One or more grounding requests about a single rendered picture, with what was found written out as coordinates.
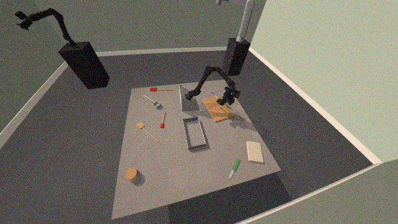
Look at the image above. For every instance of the light wooden board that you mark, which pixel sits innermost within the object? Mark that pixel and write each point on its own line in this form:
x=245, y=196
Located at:
x=218, y=112

